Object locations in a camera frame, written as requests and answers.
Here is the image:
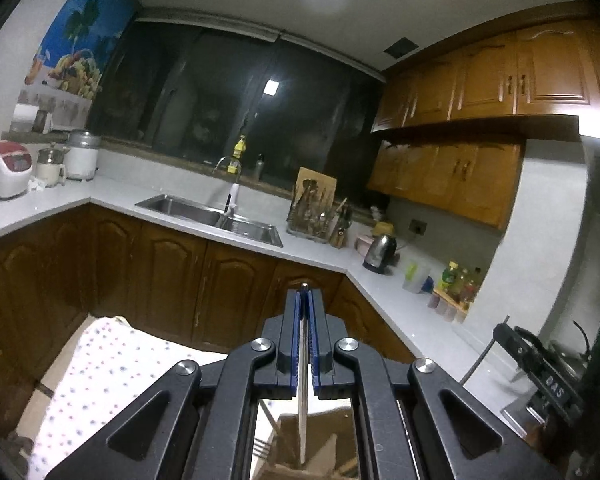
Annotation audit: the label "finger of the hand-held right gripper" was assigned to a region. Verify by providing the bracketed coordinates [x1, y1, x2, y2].
[494, 316, 533, 362]

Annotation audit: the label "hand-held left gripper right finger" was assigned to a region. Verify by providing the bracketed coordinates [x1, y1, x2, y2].
[307, 289, 572, 480]

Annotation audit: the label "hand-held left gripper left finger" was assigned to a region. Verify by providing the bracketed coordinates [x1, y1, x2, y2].
[45, 289, 302, 480]

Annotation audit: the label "metal chopstick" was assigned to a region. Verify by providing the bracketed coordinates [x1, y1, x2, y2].
[296, 284, 313, 466]

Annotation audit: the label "wooden utensil holder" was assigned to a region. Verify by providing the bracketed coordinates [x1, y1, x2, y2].
[252, 400, 363, 480]

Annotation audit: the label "black wok with lid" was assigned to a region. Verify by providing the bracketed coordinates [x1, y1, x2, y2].
[545, 337, 593, 386]

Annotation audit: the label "brown sauce bottle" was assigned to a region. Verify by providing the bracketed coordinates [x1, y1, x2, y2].
[457, 266, 483, 308]

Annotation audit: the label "wooden chopstick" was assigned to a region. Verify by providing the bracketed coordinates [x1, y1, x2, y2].
[264, 401, 282, 443]

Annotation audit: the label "yellow cap green bottle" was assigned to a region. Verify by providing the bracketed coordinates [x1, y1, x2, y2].
[440, 260, 461, 293]

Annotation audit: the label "steel electric kettle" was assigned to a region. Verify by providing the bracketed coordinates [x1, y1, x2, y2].
[362, 232, 398, 275]

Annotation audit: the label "clear plastic measuring cup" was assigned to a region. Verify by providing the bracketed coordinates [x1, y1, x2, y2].
[402, 259, 433, 294]

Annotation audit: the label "metal dish rack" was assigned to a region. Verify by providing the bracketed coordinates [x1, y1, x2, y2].
[286, 180, 353, 250]

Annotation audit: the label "brown lower kitchen cabinets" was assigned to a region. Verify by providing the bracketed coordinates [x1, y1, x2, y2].
[0, 202, 416, 441]

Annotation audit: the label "wooden cutting board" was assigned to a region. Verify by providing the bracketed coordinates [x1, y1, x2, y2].
[294, 166, 337, 211]

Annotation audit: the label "kitchen faucet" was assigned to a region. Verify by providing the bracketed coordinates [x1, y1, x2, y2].
[214, 156, 243, 217]

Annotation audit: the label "steel kitchen sink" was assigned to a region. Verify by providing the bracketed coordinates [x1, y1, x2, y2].
[135, 192, 284, 248]

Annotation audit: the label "white dotted tablecloth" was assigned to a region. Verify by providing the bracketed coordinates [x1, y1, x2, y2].
[27, 315, 231, 480]

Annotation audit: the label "yellow cap soap bottle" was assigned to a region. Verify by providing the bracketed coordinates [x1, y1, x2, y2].
[228, 136, 247, 176]

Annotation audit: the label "wooden upper cabinets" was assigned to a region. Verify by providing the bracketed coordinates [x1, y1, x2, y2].
[367, 15, 600, 232]

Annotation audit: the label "dark kitchen window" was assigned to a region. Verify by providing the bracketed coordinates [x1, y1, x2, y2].
[87, 19, 387, 211]

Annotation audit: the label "large white lidded pot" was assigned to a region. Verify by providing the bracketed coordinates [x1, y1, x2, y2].
[62, 130, 102, 182]

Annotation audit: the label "small white lidded pot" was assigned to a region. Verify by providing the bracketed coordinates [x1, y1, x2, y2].
[34, 145, 68, 188]

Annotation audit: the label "ceiling vent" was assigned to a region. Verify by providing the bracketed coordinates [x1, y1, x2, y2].
[382, 37, 421, 59]

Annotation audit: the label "white red rice cooker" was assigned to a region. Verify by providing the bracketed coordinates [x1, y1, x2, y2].
[0, 141, 33, 200]

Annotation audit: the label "tropical fruit wall poster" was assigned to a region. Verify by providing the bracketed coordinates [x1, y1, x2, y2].
[24, 0, 140, 100]

